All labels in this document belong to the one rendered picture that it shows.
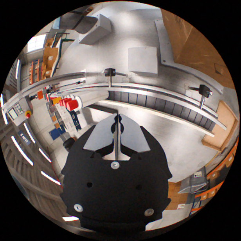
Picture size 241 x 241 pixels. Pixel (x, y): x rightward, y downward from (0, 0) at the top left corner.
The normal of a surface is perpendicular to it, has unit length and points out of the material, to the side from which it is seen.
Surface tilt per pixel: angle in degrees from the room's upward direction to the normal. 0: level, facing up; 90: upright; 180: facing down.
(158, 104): 0
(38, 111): 90
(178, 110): 0
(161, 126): 0
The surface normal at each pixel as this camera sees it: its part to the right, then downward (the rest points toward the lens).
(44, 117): 0.85, 0.17
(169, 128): -0.51, 0.46
